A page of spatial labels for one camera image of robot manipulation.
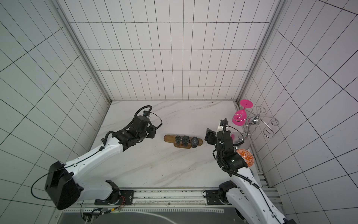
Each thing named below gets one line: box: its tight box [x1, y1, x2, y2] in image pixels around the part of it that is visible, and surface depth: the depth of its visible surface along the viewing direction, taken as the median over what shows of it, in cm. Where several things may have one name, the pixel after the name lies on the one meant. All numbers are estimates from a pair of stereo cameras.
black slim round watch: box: [174, 135, 182, 146], surface depth 89 cm
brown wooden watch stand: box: [163, 134, 203, 149], surface depth 89 cm
